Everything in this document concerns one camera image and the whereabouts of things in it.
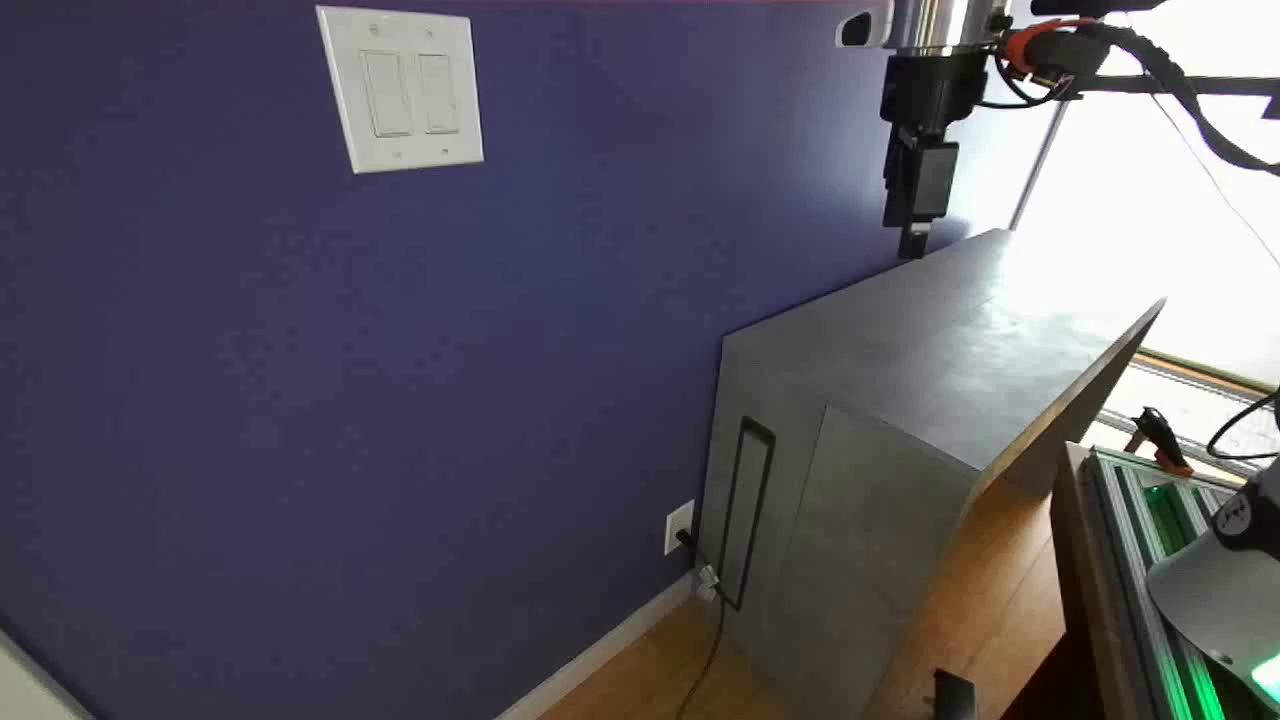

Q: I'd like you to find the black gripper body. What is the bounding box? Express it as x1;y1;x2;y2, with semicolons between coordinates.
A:
877;49;992;148

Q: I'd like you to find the white rocker switch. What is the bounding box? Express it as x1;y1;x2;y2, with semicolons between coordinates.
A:
403;49;470;140
352;49;416;145

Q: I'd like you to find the robot cart with green light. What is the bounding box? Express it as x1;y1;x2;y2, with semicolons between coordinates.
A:
1048;441;1280;720

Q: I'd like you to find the grey concrete console table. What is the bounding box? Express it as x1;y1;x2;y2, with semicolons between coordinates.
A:
696;223;1169;720

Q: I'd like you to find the black and red clamp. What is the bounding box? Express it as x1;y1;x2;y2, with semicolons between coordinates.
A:
1125;406;1197;480

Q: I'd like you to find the small black floor object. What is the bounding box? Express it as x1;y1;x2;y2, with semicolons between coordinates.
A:
928;667;982;720

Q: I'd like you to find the white panel corner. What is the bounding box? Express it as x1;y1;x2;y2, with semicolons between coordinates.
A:
0;624;102;720

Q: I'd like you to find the orange wrist strap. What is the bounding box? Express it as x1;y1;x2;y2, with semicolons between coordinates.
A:
1002;19;1114;81

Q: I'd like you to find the black camera on tripod stand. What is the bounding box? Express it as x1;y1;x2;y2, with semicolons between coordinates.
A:
1003;0;1280;238

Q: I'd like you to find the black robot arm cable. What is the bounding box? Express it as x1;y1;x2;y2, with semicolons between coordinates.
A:
982;14;1280;181

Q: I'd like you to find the black cable beside cart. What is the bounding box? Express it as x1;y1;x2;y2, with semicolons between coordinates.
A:
1206;388;1280;470

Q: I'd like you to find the white wall power outlet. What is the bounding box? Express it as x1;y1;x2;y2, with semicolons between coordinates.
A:
660;495;699;560

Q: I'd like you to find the black power cord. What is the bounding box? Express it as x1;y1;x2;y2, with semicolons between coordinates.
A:
672;529;732;720

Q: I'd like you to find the white double switch wall plate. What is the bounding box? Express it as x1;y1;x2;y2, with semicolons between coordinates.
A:
313;5;487;181

